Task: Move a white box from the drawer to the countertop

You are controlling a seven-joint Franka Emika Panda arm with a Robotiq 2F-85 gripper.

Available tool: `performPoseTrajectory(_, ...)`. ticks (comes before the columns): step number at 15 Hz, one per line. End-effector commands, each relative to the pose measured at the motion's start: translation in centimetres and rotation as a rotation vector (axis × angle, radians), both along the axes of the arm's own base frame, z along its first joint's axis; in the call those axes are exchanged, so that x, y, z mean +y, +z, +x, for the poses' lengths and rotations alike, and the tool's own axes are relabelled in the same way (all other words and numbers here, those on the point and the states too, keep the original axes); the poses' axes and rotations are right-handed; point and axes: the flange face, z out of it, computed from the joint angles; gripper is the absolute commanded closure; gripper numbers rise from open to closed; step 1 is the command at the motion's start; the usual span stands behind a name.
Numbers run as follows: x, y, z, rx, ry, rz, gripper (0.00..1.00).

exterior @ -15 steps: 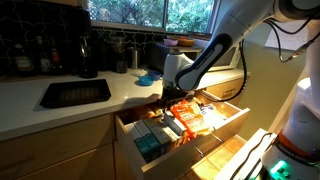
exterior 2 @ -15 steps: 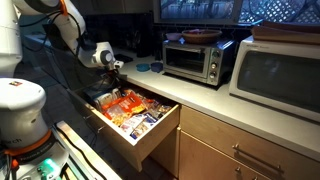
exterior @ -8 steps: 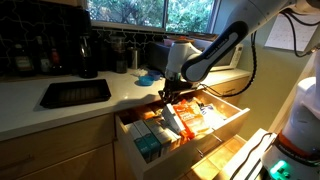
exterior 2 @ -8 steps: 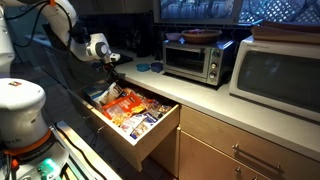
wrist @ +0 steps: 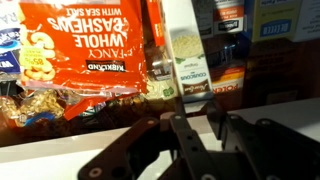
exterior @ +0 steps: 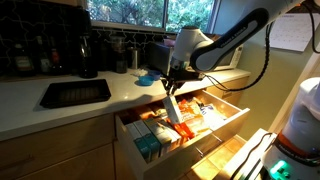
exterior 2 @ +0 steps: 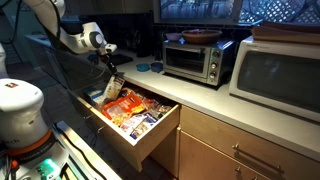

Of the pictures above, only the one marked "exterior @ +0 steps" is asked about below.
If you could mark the window with frame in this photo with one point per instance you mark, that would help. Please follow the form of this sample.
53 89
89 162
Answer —
133 11

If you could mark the green and white box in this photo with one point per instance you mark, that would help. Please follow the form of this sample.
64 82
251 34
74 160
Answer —
161 136

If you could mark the black rectangular tray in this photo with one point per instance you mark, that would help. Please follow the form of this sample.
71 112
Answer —
75 93

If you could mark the white slim box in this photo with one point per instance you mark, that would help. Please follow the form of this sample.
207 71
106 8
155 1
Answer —
174 135

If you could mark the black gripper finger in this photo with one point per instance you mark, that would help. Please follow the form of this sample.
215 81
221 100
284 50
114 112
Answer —
167 87
175 88

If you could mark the red orange slim packet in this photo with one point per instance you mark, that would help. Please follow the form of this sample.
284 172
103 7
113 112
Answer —
183 130

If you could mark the open wooden drawer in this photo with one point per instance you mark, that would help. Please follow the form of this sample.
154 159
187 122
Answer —
173 166

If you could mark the white microwave oven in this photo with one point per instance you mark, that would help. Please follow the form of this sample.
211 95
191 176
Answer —
233 58

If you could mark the small light blue bowl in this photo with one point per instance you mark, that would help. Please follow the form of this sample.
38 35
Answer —
145 81

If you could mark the dark tall slim bottle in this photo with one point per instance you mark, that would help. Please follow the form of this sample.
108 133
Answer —
42 60

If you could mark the orange snack bag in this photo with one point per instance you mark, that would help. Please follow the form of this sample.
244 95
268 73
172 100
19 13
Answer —
193 116

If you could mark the white carton box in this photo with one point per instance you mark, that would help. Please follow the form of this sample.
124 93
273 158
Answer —
173 111

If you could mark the white and blue snack bag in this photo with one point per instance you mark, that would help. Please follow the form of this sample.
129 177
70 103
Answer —
213 116

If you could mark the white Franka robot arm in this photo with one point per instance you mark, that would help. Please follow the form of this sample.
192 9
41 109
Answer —
233 36

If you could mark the glass jar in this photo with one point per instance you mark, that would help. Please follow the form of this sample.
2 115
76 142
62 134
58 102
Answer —
119 56

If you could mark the white crumpled paper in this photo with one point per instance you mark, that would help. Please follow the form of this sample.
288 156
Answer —
140 72

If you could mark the tall black countertop appliance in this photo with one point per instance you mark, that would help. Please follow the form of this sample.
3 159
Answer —
87 50

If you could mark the teal and white box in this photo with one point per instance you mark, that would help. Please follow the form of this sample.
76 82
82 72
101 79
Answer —
151 143
140 146

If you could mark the white wall calendar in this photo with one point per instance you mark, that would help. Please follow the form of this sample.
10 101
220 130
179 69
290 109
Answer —
290 33

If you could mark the dark bottle with red label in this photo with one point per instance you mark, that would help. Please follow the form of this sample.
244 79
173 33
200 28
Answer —
56 60

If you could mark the dark bottle with pale label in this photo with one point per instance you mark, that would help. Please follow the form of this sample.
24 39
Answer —
24 63

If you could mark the small pink bowl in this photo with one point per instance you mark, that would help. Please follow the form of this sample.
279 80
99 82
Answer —
169 42

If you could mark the metal canister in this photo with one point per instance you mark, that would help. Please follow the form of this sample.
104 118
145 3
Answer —
134 58

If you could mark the wide wooden cabinet drawer front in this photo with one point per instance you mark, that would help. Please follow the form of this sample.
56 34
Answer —
56 143

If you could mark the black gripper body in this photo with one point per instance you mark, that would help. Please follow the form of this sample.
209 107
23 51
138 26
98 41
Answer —
178 76

